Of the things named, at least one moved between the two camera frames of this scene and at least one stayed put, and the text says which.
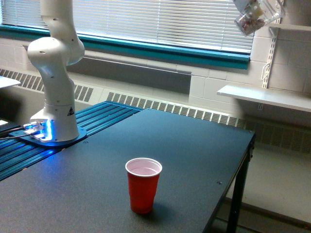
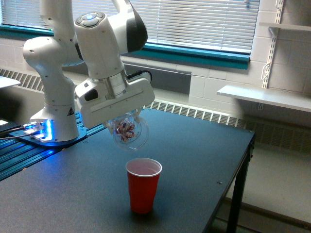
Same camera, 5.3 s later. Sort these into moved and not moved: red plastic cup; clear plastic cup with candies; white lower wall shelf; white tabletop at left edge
Moved: clear plastic cup with candies
Not moved: white lower wall shelf; white tabletop at left edge; red plastic cup
